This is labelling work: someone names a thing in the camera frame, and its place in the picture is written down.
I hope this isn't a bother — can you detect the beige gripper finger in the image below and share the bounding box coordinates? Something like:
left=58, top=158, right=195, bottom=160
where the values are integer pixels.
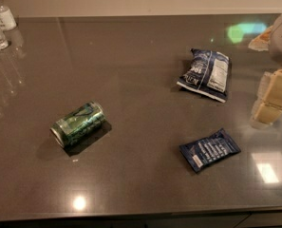
left=250, top=68, right=282, bottom=129
left=248, top=27, right=273, bottom=51

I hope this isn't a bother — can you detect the green soda can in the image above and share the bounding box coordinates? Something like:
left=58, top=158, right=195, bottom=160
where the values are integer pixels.
left=50, top=102, right=105, bottom=148

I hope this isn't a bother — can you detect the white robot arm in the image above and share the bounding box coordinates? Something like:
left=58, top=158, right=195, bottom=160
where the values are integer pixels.
left=249, top=14, right=282, bottom=129

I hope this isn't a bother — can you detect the blue white chip bag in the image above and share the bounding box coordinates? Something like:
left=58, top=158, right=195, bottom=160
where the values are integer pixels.
left=177, top=48, right=231, bottom=103

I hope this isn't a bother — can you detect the dark blue snack packet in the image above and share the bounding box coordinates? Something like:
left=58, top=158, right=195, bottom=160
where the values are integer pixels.
left=179, top=128, right=240, bottom=173

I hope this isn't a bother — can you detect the white pump sanitizer bottle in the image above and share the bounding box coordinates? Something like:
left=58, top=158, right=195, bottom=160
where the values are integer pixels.
left=0, top=4, right=17, bottom=31

